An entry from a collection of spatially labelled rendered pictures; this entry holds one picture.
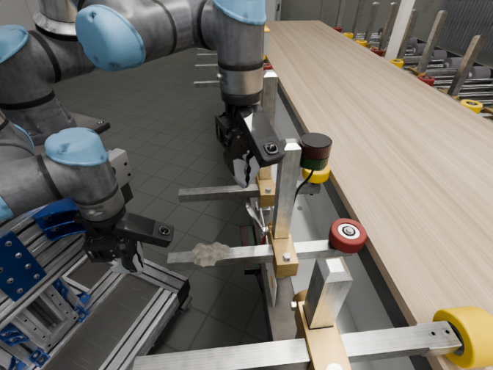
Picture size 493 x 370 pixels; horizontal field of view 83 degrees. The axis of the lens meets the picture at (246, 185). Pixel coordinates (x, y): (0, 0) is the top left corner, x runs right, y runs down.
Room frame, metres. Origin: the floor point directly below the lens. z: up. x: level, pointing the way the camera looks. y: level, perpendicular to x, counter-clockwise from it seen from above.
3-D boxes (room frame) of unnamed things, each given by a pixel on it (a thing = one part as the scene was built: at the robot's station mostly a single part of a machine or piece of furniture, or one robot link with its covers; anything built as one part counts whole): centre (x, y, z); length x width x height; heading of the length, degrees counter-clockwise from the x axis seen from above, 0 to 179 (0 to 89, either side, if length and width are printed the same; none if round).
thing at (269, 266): (0.47, -0.05, 0.75); 0.26 x 0.01 x 0.10; 6
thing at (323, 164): (0.45, -0.13, 1.09); 0.06 x 0.06 x 0.02
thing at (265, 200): (0.67, -0.06, 0.83); 0.13 x 0.06 x 0.05; 6
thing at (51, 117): (0.64, 0.52, 1.09); 0.15 x 0.15 x 0.10
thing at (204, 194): (0.65, -0.01, 0.82); 0.43 x 0.03 x 0.04; 96
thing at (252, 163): (0.49, 0.00, 1.04); 0.06 x 0.03 x 0.09; 26
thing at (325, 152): (0.45, -0.13, 1.11); 0.06 x 0.06 x 0.02
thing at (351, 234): (0.42, -0.23, 0.85); 0.08 x 0.08 x 0.11
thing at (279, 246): (0.42, -0.09, 0.84); 0.13 x 0.06 x 0.05; 6
